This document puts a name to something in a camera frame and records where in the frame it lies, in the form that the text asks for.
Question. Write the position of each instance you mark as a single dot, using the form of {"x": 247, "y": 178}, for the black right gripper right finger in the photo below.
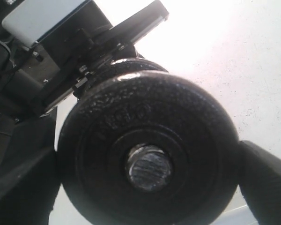
{"x": 260, "y": 183}

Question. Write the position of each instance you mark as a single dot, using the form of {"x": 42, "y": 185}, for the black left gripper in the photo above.
{"x": 78, "y": 53}

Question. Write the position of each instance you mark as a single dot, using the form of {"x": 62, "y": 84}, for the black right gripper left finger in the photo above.
{"x": 28, "y": 191}

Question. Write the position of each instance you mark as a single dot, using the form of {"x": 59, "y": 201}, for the chrome threaded dumbbell bar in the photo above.
{"x": 148, "y": 168}

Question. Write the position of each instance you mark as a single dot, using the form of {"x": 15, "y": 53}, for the white rectangular plastic tray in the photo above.
{"x": 238, "y": 216}

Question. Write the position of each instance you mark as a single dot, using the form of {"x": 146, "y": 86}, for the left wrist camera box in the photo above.
{"x": 32, "y": 20}

